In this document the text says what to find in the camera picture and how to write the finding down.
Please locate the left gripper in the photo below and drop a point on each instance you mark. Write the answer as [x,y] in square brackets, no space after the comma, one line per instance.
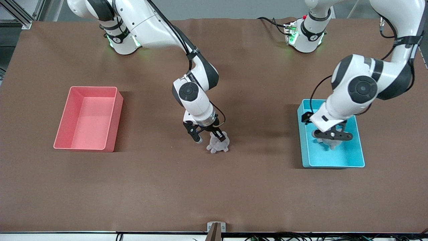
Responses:
[306,117]

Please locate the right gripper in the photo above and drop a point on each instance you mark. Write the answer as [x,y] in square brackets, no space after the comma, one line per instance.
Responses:
[212,128]

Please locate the grey plush toy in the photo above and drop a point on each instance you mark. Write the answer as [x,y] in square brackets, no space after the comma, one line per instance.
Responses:
[219,147]
[331,144]

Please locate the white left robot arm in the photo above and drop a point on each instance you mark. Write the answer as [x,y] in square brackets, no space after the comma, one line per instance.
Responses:
[362,88]

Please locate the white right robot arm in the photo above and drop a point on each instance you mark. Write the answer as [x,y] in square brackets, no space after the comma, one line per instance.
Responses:
[157,26]

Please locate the blue plastic box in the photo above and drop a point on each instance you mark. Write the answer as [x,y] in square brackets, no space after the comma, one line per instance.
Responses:
[347,157]

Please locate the pink plastic box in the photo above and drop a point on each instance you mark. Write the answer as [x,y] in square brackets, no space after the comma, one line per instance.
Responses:
[90,124]

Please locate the brown table mat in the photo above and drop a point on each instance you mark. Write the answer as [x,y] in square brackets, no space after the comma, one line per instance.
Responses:
[214,184]

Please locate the metal table edge bracket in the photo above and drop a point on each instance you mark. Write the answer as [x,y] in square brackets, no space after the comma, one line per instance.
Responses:
[210,227]

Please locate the aluminium frame profile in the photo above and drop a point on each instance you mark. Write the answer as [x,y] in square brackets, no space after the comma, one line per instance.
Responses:
[20,16]

